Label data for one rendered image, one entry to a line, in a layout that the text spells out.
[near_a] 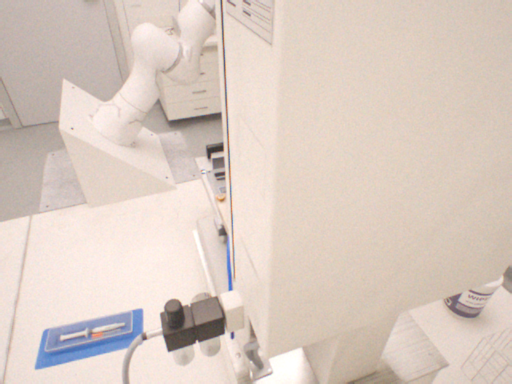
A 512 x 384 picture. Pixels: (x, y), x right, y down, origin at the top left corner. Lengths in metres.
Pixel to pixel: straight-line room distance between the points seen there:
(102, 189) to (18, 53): 2.53
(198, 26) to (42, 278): 0.86
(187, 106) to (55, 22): 1.23
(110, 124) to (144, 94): 0.15
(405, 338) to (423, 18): 0.59
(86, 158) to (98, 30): 2.47
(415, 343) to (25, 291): 0.94
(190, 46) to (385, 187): 1.01
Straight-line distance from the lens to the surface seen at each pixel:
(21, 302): 1.11
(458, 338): 1.02
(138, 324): 0.95
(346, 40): 0.21
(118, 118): 1.27
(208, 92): 3.27
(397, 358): 0.71
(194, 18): 1.20
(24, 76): 3.73
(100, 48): 3.61
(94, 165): 1.22
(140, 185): 1.27
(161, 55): 1.20
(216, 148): 1.03
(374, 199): 0.29
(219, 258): 0.70
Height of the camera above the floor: 1.53
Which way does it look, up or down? 38 degrees down
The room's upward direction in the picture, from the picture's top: straight up
